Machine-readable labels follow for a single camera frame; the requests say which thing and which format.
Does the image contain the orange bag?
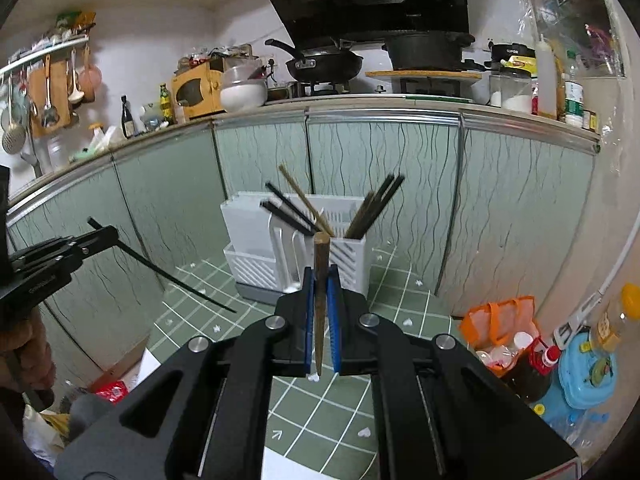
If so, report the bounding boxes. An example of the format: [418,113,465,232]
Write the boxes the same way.
[459,296,544,361]

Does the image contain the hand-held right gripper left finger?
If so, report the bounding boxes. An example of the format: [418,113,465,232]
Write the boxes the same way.
[55,266,317,480]

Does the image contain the white pipe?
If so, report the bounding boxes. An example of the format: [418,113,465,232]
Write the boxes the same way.
[597,220,640,302]

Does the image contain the green checked tablecloth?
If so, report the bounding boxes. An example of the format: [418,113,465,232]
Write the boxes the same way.
[147,237,453,480]

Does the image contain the red snack packet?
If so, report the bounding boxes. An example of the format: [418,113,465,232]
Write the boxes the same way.
[95,380,129,404]

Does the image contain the yellow toaster oven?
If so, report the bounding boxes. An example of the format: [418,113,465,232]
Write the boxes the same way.
[171,67,226,121]

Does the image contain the jar with yellow lid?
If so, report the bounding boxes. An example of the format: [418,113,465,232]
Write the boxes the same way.
[590,282,640,354]

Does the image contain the black cooking pot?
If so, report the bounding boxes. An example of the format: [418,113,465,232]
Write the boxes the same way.
[382,31,476,72]

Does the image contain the hanging wooden cutting board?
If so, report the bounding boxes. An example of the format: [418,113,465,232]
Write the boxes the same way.
[27,57,74,136]

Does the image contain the hanging metal ladle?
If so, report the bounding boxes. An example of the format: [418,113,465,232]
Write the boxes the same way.
[41,55,60,128]

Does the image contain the white plastic bag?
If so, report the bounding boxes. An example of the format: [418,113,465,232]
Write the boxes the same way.
[75,125,121,161]

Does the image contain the person's left hand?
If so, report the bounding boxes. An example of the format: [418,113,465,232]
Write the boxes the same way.
[0,305,57,403]

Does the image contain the white utensil holder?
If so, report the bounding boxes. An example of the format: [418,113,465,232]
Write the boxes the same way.
[221,191,373,303]

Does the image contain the hanging metal strainer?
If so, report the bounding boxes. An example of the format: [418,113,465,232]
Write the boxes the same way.
[2,85,27,155]

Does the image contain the red cap bottle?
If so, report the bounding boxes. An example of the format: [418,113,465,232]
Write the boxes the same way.
[530,337,562,377]

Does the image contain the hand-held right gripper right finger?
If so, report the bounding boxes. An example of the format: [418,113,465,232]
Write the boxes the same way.
[326,266,579,480]

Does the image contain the cardboard box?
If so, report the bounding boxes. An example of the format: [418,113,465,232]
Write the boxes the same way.
[90,332,151,396]

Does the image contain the dark brown chopstick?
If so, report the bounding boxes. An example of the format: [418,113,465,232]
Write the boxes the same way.
[344,190,376,240]

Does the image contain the wooden chopstick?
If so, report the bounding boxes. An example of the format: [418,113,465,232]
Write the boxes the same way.
[278,163,335,237]
[313,232,332,377]

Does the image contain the green label bottle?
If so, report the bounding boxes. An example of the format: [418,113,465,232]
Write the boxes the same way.
[564,52,586,126]

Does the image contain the white squeeze bottle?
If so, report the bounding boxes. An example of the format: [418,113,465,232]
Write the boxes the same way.
[536,35,559,119]

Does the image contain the blue plastic container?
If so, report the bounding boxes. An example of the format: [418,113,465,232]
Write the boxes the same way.
[535,332,626,427]

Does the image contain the black chopstick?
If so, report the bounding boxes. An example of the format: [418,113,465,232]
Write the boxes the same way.
[270,199,316,235]
[361,174,406,237]
[351,174,396,240]
[87,216,237,314]
[264,182,318,233]
[258,201,315,237]

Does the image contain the clear jar white powder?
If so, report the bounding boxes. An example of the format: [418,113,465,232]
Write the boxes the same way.
[490,67,534,113]

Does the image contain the black lidded appliance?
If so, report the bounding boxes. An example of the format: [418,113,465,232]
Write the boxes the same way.
[487,42,537,64]

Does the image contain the green glass bottle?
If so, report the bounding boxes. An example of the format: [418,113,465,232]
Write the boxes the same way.
[159,83,174,124]

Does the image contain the gas stove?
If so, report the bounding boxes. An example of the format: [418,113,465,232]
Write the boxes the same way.
[267,80,386,104]

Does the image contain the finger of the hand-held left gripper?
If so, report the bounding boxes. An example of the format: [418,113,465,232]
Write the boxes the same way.
[20,226,119,260]
[10,239,119,281]

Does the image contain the white bowl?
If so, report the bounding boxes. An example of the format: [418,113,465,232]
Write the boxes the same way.
[220,62,269,113]

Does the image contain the dark wine bottle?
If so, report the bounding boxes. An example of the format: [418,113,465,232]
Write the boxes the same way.
[121,95,136,140]

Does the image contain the hanging pink spoon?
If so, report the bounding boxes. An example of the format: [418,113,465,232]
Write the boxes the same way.
[79,45,103,104]

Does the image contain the black wok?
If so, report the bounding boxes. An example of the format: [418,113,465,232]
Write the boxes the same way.
[265,37,365,82]

